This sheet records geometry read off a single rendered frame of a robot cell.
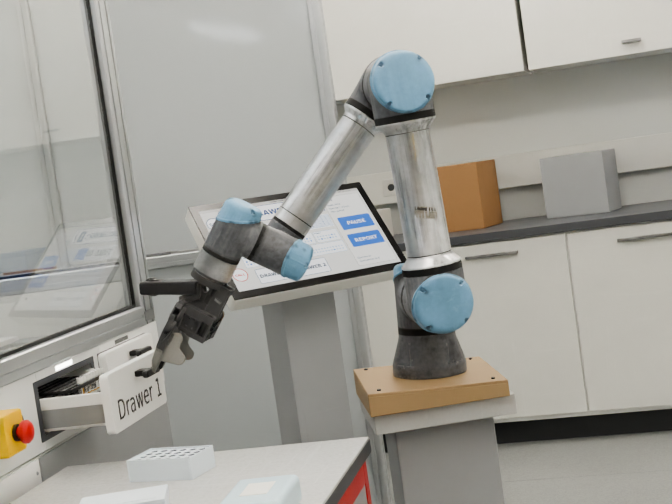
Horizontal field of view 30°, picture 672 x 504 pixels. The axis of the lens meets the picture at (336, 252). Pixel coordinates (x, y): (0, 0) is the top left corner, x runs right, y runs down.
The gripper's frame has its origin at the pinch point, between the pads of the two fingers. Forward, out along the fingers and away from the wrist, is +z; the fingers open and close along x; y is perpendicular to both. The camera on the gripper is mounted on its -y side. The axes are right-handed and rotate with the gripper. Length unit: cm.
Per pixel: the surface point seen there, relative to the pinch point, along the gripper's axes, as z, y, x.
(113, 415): 8.1, 0.3, -14.3
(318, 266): -16, 8, 85
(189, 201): 1, -51, 169
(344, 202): -31, 4, 106
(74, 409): 11.3, -7.2, -12.8
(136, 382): 5.2, -1.7, -0.7
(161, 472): 7.0, 15.5, -29.1
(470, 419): -16, 58, 13
